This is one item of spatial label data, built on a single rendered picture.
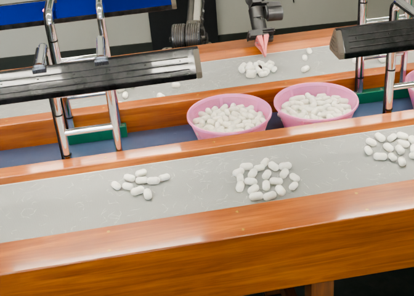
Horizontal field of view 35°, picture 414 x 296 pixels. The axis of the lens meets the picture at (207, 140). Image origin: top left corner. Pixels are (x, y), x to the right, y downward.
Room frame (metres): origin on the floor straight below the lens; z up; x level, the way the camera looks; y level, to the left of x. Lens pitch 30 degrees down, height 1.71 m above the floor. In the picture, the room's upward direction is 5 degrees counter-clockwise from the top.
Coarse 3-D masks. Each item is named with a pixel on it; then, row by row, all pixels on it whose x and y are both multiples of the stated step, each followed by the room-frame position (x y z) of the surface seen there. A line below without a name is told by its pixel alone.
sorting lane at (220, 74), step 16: (320, 48) 2.33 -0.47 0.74; (208, 64) 2.27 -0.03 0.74; (224, 64) 2.26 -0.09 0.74; (240, 64) 2.24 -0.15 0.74; (288, 64) 2.21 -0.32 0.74; (304, 64) 2.19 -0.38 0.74; (320, 64) 2.18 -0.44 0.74; (336, 64) 2.17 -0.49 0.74; (352, 64) 2.16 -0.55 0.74; (368, 64) 2.14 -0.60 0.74; (384, 64) 2.13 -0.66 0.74; (192, 80) 2.14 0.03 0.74; (208, 80) 2.13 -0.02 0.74; (224, 80) 2.11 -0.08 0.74; (240, 80) 2.10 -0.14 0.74; (256, 80) 2.09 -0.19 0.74; (272, 80) 2.08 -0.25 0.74; (128, 96) 2.05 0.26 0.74; (144, 96) 2.04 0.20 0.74; (0, 112) 2.01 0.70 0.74; (16, 112) 2.00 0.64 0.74; (32, 112) 1.99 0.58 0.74
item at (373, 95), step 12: (360, 0) 1.98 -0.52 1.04; (408, 0) 1.99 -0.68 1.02; (360, 12) 1.97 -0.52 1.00; (360, 24) 1.97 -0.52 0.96; (360, 60) 1.97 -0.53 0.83; (360, 72) 1.97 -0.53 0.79; (360, 84) 1.97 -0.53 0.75; (360, 96) 1.97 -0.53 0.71; (372, 96) 1.97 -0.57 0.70; (396, 96) 1.98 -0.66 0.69; (408, 96) 1.99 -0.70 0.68
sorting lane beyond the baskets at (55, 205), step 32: (192, 160) 1.59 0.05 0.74; (224, 160) 1.57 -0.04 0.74; (256, 160) 1.56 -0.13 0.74; (288, 160) 1.54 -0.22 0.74; (320, 160) 1.53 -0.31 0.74; (352, 160) 1.52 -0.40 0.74; (384, 160) 1.50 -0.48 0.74; (0, 192) 1.51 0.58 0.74; (32, 192) 1.49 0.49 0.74; (64, 192) 1.48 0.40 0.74; (96, 192) 1.47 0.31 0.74; (128, 192) 1.45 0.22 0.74; (160, 192) 1.44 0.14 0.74; (192, 192) 1.43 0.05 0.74; (224, 192) 1.41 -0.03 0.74; (288, 192) 1.39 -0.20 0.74; (320, 192) 1.38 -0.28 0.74; (0, 224) 1.36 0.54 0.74; (32, 224) 1.35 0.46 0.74; (64, 224) 1.33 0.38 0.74; (96, 224) 1.32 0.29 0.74
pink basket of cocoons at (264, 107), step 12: (216, 96) 1.93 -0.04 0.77; (228, 96) 1.94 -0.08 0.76; (240, 96) 1.93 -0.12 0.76; (252, 96) 1.91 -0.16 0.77; (192, 108) 1.87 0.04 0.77; (204, 108) 1.90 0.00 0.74; (264, 108) 1.85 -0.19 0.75; (192, 120) 1.83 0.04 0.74; (204, 132) 1.71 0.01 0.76; (216, 132) 1.69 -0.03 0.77; (228, 132) 1.68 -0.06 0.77; (240, 132) 1.68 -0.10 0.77
